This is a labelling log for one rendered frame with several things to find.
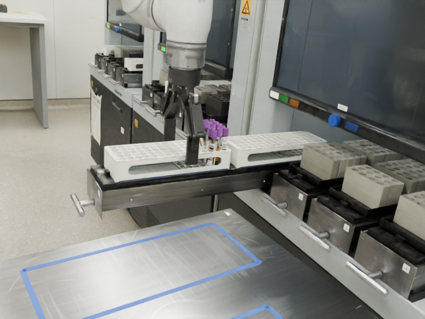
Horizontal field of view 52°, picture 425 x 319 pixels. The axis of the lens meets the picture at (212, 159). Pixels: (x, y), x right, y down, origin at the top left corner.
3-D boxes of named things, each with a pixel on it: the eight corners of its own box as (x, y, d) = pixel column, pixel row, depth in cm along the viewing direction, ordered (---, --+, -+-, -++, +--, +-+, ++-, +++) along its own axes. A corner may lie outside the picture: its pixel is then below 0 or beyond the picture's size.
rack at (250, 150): (302, 149, 134) (305, 130, 132) (324, 161, 126) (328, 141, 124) (217, 158, 120) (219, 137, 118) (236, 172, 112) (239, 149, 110)
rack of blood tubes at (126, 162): (211, 159, 119) (214, 137, 117) (229, 173, 111) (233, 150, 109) (103, 170, 105) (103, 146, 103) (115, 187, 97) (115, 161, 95)
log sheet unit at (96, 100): (90, 135, 293) (90, 82, 280) (101, 149, 271) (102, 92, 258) (87, 135, 291) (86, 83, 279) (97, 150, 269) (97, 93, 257)
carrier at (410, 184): (412, 205, 99) (419, 181, 97) (406, 206, 98) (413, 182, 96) (373, 184, 109) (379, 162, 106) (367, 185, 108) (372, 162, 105)
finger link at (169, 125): (165, 119, 110) (164, 119, 110) (164, 145, 112) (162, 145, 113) (176, 119, 111) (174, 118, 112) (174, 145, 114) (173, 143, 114)
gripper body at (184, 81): (162, 63, 102) (160, 102, 105) (177, 70, 95) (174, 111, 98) (191, 63, 105) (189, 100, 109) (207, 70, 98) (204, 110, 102)
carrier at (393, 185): (391, 209, 96) (398, 185, 94) (384, 211, 95) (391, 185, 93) (353, 187, 105) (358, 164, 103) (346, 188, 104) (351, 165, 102)
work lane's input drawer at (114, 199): (303, 166, 140) (308, 140, 136) (333, 184, 128) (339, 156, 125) (68, 196, 106) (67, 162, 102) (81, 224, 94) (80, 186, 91)
